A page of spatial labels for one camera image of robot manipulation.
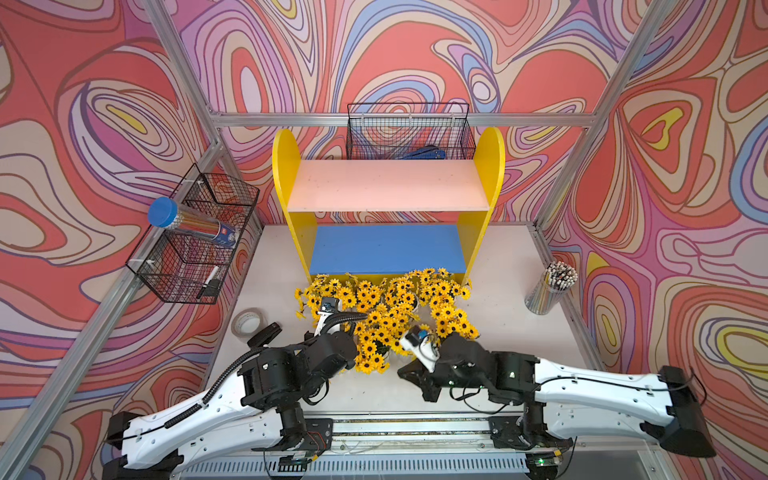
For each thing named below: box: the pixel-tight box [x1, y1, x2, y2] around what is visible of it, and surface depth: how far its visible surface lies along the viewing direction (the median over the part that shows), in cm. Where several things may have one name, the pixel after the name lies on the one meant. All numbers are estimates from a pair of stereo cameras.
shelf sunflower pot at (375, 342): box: [354, 321, 406, 375], surface depth 76 cm
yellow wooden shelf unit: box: [272, 128, 505, 283], surface depth 90 cm
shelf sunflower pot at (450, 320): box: [430, 302, 481, 343], surface depth 78 cm
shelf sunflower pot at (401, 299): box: [384, 276, 420, 324], surface depth 85 cm
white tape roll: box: [231, 307, 268, 338], surface depth 93 cm
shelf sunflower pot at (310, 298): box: [294, 275, 340, 321], surface depth 87 cm
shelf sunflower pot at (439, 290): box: [418, 267, 472, 317], surface depth 87 cm
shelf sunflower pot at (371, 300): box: [358, 280, 387, 322], surface depth 84 cm
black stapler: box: [247, 322, 283, 348], surface depth 90 cm
